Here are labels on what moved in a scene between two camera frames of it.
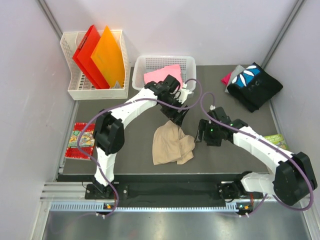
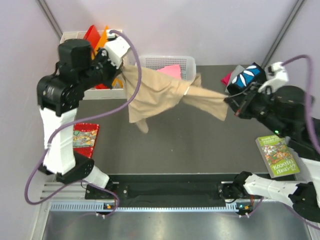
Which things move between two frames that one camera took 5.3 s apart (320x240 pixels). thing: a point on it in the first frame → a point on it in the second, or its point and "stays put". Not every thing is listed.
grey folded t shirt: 237,70 stays put
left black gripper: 175,116 → 102,55
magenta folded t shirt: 225,79 stays put
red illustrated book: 87,141 stays put
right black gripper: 204,125 → 239,104
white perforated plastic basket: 146,64 stays put
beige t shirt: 169,144 → 160,95
